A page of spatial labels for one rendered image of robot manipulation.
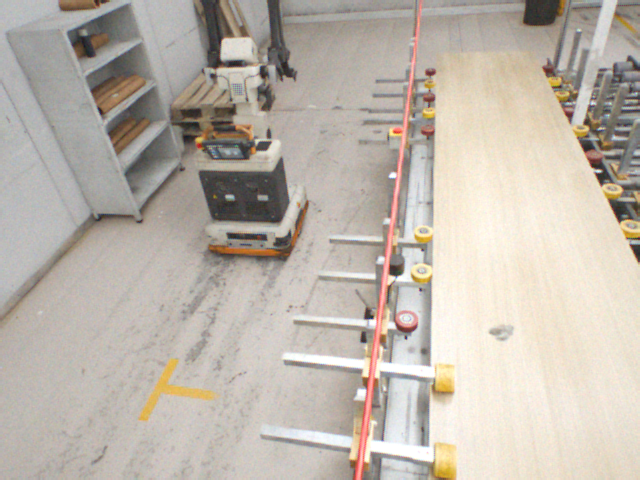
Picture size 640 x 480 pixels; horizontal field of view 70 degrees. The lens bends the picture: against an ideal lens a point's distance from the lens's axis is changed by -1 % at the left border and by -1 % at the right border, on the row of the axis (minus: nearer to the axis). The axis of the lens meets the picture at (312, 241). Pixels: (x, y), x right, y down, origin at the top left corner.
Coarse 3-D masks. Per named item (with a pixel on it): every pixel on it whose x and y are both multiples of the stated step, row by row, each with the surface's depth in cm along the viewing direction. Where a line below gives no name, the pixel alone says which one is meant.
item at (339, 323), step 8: (296, 320) 170; (304, 320) 169; (312, 320) 169; (320, 320) 168; (328, 320) 168; (336, 320) 168; (344, 320) 167; (352, 320) 167; (360, 320) 166; (336, 328) 168; (344, 328) 167; (352, 328) 166; (360, 328) 165; (392, 328) 162; (408, 336) 162
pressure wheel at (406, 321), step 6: (402, 312) 161; (408, 312) 161; (414, 312) 161; (396, 318) 159; (402, 318) 160; (408, 318) 159; (414, 318) 159; (396, 324) 159; (402, 324) 157; (408, 324) 157; (414, 324) 157; (402, 330) 158; (408, 330) 157; (414, 330) 158
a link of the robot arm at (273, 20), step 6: (270, 0) 284; (276, 0) 287; (270, 6) 286; (276, 6) 289; (270, 12) 288; (276, 12) 290; (270, 18) 289; (276, 18) 290; (270, 24) 291; (276, 24) 291; (270, 30) 293; (276, 30) 292; (276, 36) 294; (276, 42) 295; (270, 48) 299; (282, 48) 298; (282, 54) 298; (282, 60) 300
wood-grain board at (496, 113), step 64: (448, 64) 353; (512, 64) 339; (448, 128) 269; (512, 128) 261; (448, 192) 217; (512, 192) 212; (576, 192) 207; (448, 256) 182; (512, 256) 179; (576, 256) 175; (448, 320) 157; (512, 320) 154; (576, 320) 152; (512, 384) 136; (576, 384) 134; (512, 448) 121; (576, 448) 119
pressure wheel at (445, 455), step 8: (440, 448) 115; (448, 448) 115; (456, 448) 115; (440, 456) 114; (448, 456) 114; (456, 456) 113; (440, 464) 113; (448, 464) 113; (456, 464) 112; (440, 472) 113; (448, 472) 113; (456, 472) 112
